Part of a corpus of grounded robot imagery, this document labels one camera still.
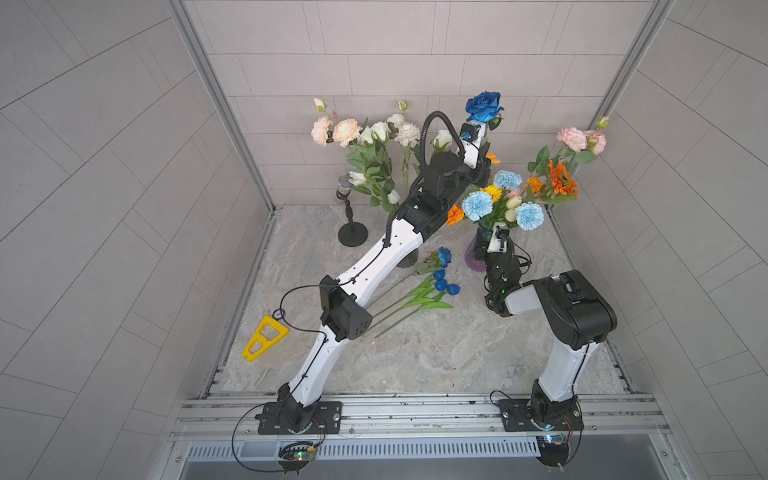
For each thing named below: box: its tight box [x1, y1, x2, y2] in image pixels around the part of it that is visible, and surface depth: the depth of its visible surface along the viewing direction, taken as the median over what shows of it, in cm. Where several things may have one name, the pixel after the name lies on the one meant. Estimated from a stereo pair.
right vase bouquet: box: [446, 116, 611, 231], surface depth 75 cm
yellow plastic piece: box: [242, 315, 290, 362], surface depth 84 cm
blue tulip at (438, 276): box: [372, 269, 446, 318], surface depth 97 cm
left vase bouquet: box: [311, 97, 453, 213], surface depth 80 cm
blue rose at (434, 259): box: [364, 247, 452, 307], surface depth 98 cm
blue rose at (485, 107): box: [465, 90, 505, 131], surface depth 58 cm
